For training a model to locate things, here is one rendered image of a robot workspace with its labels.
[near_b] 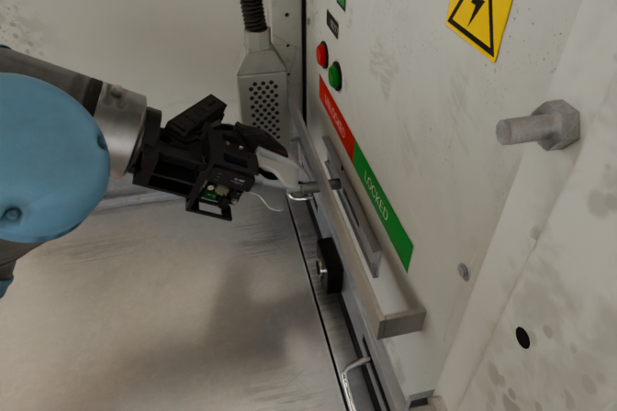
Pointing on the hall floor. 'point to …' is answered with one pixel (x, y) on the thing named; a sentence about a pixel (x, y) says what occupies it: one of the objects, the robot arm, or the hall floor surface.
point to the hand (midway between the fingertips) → (299, 178)
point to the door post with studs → (552, 242)
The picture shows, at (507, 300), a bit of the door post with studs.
